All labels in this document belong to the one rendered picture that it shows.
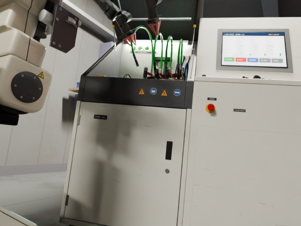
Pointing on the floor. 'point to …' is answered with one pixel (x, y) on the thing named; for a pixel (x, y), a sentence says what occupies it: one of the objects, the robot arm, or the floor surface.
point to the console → (244, 138)
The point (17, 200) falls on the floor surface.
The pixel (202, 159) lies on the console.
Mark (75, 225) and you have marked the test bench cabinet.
